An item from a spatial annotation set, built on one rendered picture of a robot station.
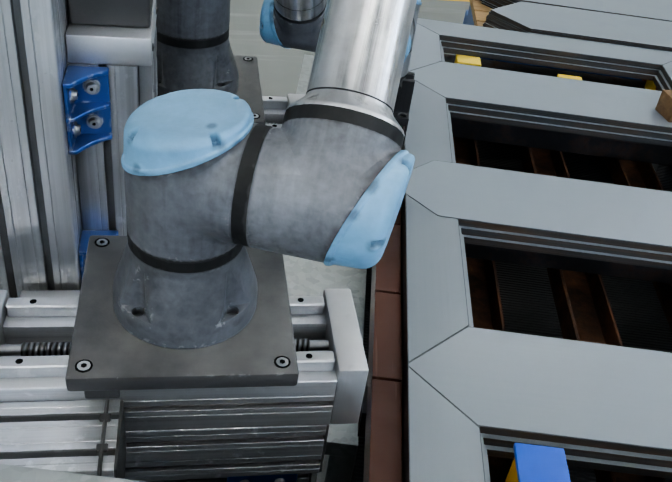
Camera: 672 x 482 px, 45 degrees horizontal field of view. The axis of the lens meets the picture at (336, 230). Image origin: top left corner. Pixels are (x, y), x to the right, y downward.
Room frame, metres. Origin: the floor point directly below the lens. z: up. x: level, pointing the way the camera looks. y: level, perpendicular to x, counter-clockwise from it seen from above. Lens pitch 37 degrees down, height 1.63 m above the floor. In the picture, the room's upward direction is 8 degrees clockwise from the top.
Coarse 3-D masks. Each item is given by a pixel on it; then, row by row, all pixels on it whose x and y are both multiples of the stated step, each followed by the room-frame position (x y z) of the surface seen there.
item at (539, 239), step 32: (544, 64) 1.90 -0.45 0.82; (576, 64) 1.91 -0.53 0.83; (608, 64) 1.91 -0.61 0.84; (640, 64) 1.92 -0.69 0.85; (544, 128) 1.56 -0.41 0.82; (576, 128) 1.57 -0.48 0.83; (608, 128) 1.58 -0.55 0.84; (640, 128) 1.58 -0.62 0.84; (480, 224) 1.13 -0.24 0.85; (576, 256) 1.12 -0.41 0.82; (608, 256) 1.12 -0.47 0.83; (640, 256) 1.13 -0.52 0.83; (512, 448) 0.68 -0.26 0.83; (576, 448) 0.68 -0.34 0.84; (608, 448) 0.69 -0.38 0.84; (640, 448) 0.69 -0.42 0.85
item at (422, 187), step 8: (416, 168) 1.27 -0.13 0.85; (424, 168) 1.27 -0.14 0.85; (432, 168) 1.28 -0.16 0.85; (416, 176) 1.24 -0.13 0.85; (424, 176) 1.24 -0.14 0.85; (432, 176) 1.25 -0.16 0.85; (408, 184) 1.21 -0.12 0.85; (416, 184) 1.21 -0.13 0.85; (424, 184) 1.22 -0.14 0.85; (432, 184) 1.22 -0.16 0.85; (408, 192) 1.18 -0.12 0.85; (416, 192) 1.19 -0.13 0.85; (424, 192) 1.19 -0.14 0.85; (432, 192) 1.20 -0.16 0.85; (416, 200) 1.16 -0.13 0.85; (424, 200) 1.17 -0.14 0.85; (432, 200) 1.17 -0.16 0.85; (432, 208) 1.15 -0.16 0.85
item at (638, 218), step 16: (608, 192) 1.28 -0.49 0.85; (624, 192) 1.29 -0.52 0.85; (640, 192) 1.30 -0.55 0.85; (624, 208) 1.24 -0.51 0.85; (640, 208) 1.24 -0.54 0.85; (624, 224) 1.18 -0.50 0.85; (640, 224) 1.19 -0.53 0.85; (656, 224) 1.20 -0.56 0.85; (640, 240) 1.14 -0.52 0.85; (656, 240) 1.15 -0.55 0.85
